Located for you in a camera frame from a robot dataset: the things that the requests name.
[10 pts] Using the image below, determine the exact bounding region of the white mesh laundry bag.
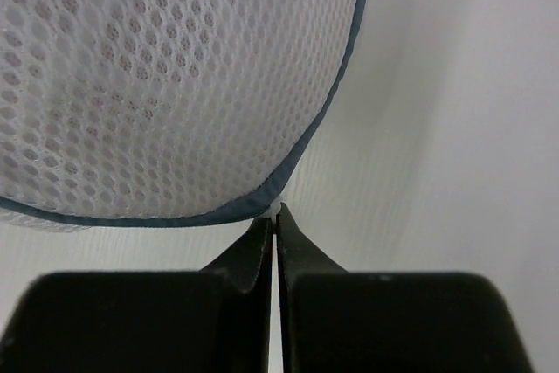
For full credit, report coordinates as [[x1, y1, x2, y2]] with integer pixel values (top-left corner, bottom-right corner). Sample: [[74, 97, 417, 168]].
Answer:
[[1, 0, 366, 231]]

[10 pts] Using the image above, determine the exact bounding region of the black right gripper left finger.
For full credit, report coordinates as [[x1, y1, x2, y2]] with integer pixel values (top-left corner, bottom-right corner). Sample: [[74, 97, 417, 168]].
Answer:
[[1, 218, 273, 372]]

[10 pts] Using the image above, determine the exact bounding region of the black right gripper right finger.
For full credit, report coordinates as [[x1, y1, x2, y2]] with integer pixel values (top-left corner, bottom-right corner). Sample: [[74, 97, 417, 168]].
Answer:
[[276, 208, 533, 372]]

